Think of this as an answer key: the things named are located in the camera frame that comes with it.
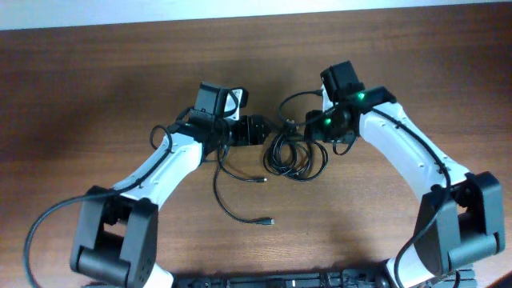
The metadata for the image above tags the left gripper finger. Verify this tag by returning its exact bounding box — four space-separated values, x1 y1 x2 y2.
249 114 278 138
235 134 266 146

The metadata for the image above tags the thin black USB cable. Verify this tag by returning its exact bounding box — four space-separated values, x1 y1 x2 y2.
212 143 276 226

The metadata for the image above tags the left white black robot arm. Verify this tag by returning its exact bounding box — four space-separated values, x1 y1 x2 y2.
70 82 259 287

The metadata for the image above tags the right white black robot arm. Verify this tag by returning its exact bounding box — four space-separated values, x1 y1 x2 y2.
303 61 506 287

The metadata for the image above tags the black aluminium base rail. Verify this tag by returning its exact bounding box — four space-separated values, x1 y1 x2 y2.
83 268 477 288

